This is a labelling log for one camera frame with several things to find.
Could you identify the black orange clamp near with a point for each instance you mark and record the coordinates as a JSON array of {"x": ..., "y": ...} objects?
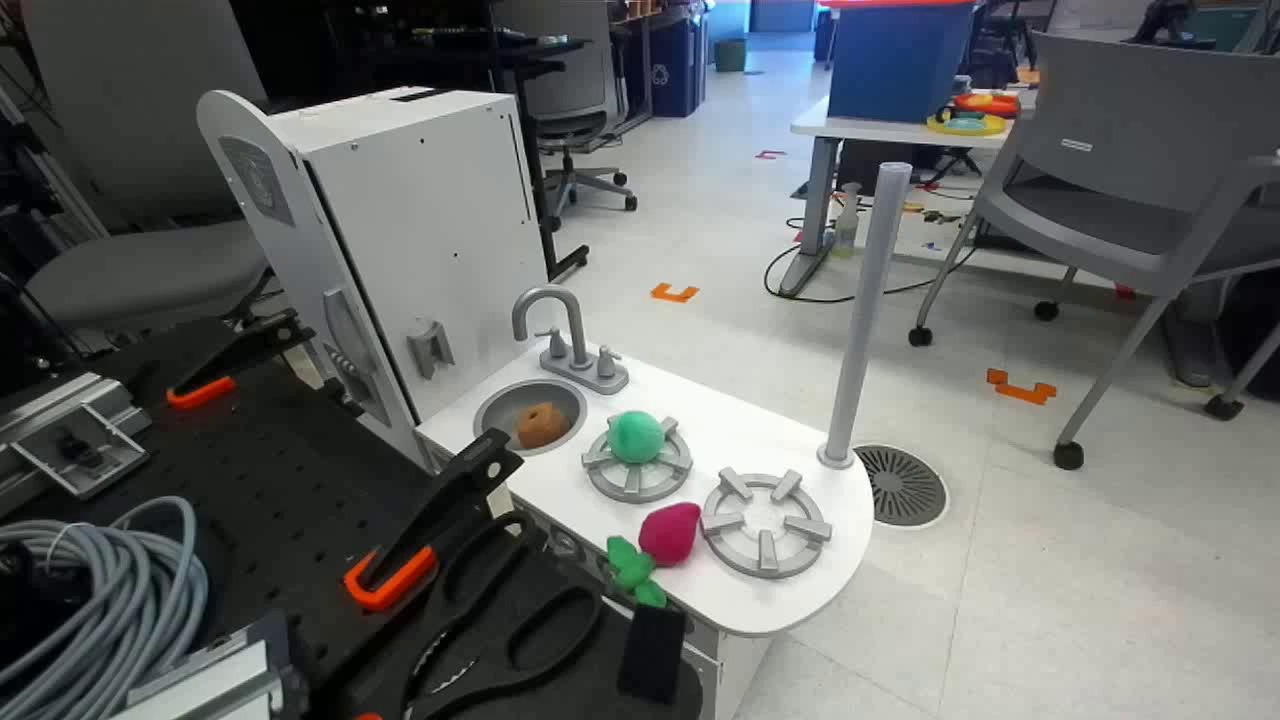
[{"x": 383, "y": 576}]

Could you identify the pink beetroot plushie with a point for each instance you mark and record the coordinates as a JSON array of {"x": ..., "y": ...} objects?
[{"x": 664, "y": 540}]

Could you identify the grey chair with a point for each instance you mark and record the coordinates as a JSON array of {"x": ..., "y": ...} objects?
[{"x": 1143, "y": 165}]

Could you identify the round floor drain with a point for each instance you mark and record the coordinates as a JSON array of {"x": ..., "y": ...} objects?
[{"x": 901, "y": 484}]

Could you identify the black orange clamp far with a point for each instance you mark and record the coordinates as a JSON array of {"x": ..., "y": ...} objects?
[{"x": 212, "y": 374}]

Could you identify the colourful toys on table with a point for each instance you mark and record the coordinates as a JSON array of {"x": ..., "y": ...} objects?
[{"x": 974, "y": 114}]

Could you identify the white side table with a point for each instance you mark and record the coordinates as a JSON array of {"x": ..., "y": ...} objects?
[{"x": 848, "y": 154}]

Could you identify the black office chair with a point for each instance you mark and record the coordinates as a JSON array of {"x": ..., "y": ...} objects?
[{"x": 569, "y": 105}]

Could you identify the blue storage bin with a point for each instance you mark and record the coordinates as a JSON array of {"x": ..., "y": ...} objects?
[{"x": 898, "y": 58}]

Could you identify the orange plushie in sink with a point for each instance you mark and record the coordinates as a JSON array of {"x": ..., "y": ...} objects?
[{"x": 542, "y": 424}]

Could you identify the grey stove burner left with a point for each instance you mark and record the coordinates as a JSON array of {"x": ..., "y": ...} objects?
[{"x": 644, "y": 480}]

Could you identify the grey toy faucet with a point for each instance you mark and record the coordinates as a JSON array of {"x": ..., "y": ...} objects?
[{"x": 569, "y": 355}]

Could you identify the black orange clamp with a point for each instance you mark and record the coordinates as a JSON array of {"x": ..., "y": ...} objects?
[
  {"x": 212, "y": 374},
  {"x": 383, "y": 576}
]

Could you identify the white toy kitchen cabinet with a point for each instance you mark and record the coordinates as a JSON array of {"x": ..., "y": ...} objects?
[{"x": 403, "y": 229}]

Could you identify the grey vertical pole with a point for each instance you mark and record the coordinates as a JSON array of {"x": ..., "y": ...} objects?
[{"x": 868, "y": 290}]

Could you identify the green ball plushie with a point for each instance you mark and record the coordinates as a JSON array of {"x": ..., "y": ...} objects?
[{"x": 635, "y": 438}]

